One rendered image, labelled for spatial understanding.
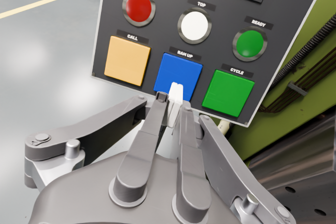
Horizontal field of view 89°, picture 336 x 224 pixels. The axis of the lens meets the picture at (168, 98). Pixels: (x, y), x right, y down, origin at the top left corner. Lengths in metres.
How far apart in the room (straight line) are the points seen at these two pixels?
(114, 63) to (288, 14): 0.31
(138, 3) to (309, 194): 0.62
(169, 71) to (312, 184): 0.47
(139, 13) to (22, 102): 1.46
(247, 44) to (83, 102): 1.38
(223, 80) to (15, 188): 1.29
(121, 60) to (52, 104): 1.30
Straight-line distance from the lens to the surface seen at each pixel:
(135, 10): 0.33
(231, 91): 0.34
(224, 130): 0.77
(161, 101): 0.16
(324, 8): 0.57
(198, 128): 0.16
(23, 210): 1.34
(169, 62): 0.32
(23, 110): 1.64
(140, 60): 0.33
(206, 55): 0.32
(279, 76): 0.61
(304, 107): 0.69
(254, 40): 0.34
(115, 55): 0.34
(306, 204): 0.69
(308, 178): 0.60
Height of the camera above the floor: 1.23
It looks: 50 degrees down
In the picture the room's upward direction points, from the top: 19 degrees clockwise
